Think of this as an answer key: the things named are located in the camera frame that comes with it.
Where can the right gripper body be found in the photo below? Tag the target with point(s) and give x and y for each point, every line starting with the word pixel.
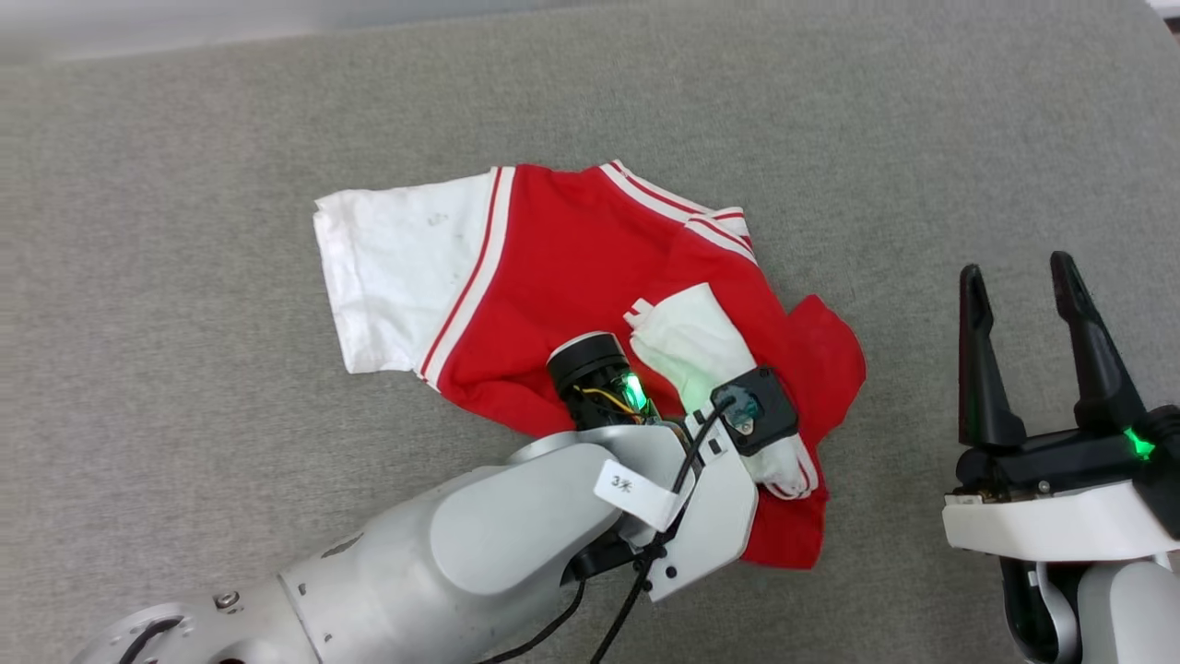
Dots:
pixel 1060 521

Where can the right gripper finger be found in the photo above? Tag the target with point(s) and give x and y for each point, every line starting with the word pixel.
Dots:
pixel 982 369
pixel 1092 350

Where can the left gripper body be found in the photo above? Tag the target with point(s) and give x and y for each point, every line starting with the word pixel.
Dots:
pixel 710 516

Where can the red and white jersey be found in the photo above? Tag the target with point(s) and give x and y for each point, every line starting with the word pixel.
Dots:
pixel 572 249

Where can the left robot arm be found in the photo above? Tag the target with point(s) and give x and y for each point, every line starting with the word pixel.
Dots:
pixel 406 572

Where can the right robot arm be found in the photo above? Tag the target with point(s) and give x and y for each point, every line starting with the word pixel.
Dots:
pixel 1106 613

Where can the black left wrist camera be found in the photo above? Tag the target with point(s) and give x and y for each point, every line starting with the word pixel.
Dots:
pixel 761 406

